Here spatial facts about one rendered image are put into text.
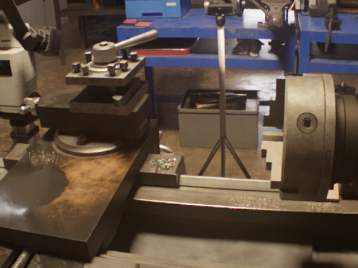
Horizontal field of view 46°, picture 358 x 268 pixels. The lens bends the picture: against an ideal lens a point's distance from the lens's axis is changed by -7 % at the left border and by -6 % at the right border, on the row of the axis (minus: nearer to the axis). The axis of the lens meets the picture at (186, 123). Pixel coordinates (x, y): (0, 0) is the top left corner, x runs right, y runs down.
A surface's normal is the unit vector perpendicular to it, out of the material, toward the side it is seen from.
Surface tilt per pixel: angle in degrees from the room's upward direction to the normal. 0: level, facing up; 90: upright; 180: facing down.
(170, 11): 90
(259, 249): 18
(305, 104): 35
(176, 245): 6
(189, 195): 0
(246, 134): 90
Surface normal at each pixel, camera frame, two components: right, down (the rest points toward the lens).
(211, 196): -0.05, -0.90
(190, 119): -0.15, 0.44
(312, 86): -0.10, -0.75
